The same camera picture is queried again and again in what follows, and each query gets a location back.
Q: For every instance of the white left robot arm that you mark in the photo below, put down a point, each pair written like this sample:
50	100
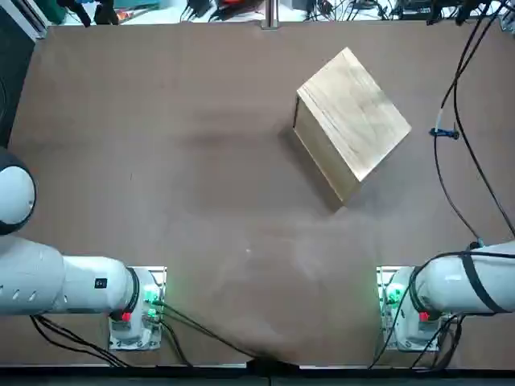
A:
80	281

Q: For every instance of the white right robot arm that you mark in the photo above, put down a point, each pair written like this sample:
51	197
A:
442	281

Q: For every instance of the wooden drawer box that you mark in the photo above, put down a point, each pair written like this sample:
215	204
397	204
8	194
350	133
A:
354	108

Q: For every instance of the red tray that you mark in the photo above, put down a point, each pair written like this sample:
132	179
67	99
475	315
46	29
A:
231	2

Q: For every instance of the silver metal bracket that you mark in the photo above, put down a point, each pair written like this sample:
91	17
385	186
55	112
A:
270	25

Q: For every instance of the metal camera post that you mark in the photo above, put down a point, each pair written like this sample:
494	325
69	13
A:
271	10

